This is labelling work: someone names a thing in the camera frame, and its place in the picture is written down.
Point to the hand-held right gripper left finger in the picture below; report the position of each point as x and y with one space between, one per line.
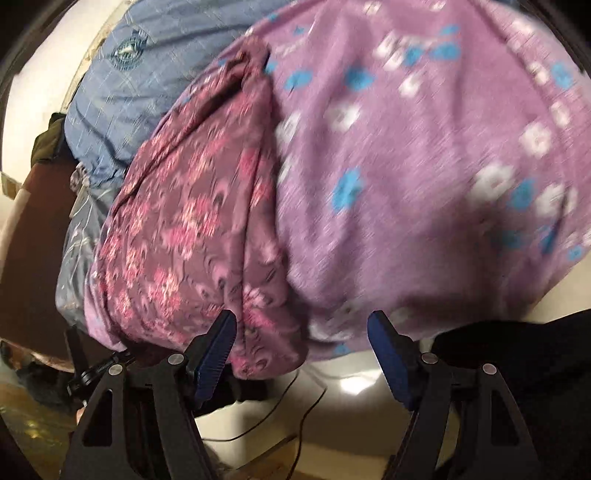
214 351

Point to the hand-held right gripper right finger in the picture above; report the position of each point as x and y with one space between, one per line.
387 353

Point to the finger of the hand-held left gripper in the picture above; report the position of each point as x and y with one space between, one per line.
76 346

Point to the maroon pink floral cloth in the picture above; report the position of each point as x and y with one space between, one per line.
184 230

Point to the purple floral cloth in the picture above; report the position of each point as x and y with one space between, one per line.
392 184

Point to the grey floral cloth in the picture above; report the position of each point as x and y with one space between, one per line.
78 258

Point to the dark brown board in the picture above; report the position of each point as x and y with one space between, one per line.
44 258

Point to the black clothing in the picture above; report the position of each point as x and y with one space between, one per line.
531 369

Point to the olive cloth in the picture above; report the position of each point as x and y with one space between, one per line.
48 141

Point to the blue checked shirt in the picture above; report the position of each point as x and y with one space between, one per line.
152 69

